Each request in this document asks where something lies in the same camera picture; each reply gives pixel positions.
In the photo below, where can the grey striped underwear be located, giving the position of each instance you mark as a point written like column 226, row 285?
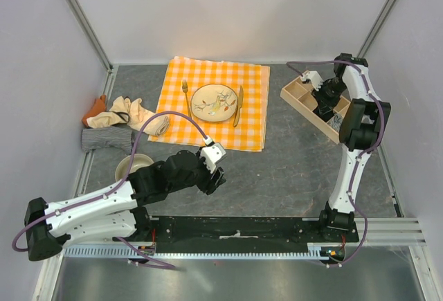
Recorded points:
column 335, row 122

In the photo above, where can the beige ceramic bowl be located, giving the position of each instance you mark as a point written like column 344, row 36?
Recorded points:
column 139, row 161

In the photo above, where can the black cream garment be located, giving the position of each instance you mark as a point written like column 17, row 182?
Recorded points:
column 324, row 112

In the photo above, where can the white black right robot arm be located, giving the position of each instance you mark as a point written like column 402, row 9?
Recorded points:
column 360, row 133

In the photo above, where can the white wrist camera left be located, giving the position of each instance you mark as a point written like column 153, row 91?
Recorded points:
column 212, row 155

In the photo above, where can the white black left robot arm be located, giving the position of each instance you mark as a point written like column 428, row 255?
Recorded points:
column 119, row 209

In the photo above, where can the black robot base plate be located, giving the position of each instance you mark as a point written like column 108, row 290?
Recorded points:
column 238, row 235

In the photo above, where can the bird pattern ceramic plate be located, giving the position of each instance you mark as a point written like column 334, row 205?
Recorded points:
column 213, row 103

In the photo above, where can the grey aluminium frame post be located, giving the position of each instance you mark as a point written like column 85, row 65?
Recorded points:
column 376, row 27

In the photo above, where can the left aluminium frame post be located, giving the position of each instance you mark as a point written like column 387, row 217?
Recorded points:
column 88, row 30

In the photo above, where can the gold fork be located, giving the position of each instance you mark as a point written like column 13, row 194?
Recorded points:
column 184, row 86

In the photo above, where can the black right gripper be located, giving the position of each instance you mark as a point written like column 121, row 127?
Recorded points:
column 320, row 92

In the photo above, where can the cream cloth garment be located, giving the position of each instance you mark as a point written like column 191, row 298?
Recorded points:
column 130, row 113

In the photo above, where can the orange cloth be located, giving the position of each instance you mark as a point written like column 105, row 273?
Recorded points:
column 98, row 107

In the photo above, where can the white cable duct strip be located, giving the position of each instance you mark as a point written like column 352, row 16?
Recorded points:
column 111, row 251

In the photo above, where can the wooden compartment tray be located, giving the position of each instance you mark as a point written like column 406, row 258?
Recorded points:
column 298, row 95

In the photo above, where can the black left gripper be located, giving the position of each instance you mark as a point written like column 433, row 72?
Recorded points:
column 209, row 185

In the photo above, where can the grey striped garment pile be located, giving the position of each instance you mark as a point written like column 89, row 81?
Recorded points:
column 120, row 138

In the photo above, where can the gold table knife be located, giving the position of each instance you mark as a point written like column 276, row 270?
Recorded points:
column 239, row 106

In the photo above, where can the orange checkered tablecloth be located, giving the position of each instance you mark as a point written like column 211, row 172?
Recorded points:
column 249, row 134

